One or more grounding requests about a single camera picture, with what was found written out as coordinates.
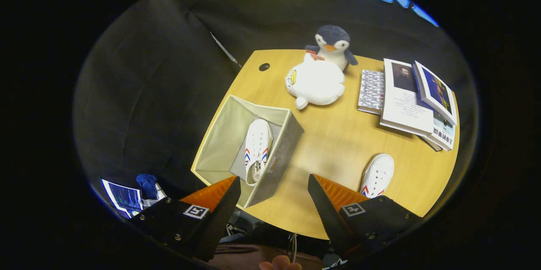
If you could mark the white portrait cover book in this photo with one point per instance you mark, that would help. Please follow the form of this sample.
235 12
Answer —
403 109

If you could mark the grey patterned book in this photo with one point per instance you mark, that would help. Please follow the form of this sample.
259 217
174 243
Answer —
372 90

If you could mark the white book under stack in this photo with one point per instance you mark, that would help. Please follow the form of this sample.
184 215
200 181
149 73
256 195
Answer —
444 132

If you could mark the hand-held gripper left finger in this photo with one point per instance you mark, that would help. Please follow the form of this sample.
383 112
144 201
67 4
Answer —
217 223

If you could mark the white duck plush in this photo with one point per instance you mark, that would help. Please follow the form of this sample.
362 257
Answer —
317 84

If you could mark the dark blue penguin plush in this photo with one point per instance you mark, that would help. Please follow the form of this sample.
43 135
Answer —
334 35

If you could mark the blue cloth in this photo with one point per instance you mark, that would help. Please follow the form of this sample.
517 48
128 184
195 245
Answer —
147 183

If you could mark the blue cover book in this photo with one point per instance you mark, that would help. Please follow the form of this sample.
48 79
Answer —
435 90

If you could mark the white canvas shoe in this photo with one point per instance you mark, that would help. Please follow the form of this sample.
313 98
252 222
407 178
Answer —
378 173
258 139

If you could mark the grey fabric storage box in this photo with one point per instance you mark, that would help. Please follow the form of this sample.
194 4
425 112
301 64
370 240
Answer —
219 143

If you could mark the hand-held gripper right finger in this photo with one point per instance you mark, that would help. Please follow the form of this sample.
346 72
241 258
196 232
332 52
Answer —
327 215

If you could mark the computer monitor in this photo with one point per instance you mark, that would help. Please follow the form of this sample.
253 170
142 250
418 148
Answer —
122 198

